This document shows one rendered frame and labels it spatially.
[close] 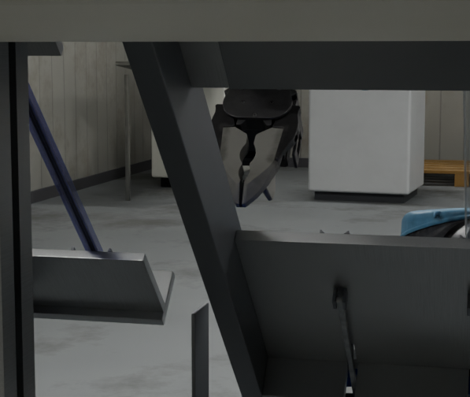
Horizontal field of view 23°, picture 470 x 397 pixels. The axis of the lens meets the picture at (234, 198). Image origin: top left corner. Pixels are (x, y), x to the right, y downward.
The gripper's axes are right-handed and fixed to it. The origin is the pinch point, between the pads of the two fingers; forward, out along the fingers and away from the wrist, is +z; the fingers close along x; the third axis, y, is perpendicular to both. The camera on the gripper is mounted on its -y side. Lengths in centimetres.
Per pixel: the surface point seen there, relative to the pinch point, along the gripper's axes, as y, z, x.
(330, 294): -5.0, 14.5, -10.9
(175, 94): -33.1, 17.3, -3.6
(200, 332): 3.3, 14.2, 2.1
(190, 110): -29.8, 15.8, -3.7
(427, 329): -0.2, 14.5, -18.9
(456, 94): 639, -591, 14
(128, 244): 386, -254, 163
